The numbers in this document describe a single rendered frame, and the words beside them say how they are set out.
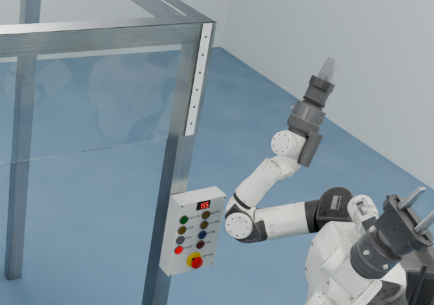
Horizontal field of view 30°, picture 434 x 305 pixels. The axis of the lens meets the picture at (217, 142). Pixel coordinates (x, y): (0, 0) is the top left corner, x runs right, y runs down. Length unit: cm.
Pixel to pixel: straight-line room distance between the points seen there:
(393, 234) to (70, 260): 253
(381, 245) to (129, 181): 312
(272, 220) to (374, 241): 65
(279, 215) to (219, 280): 174
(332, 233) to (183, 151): 53
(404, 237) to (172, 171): 95
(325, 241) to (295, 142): 28
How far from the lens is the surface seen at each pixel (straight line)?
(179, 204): 238
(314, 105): 219
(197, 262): 251
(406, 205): 163
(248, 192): 224
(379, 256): 165
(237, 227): 225
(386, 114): 553
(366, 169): 534
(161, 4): 234
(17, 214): 362
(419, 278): 201
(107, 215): 431
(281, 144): 217
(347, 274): 171
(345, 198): 223
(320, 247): 209
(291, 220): 225
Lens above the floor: 230
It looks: 26 degrees down
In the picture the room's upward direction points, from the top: 10 degrees clockwise
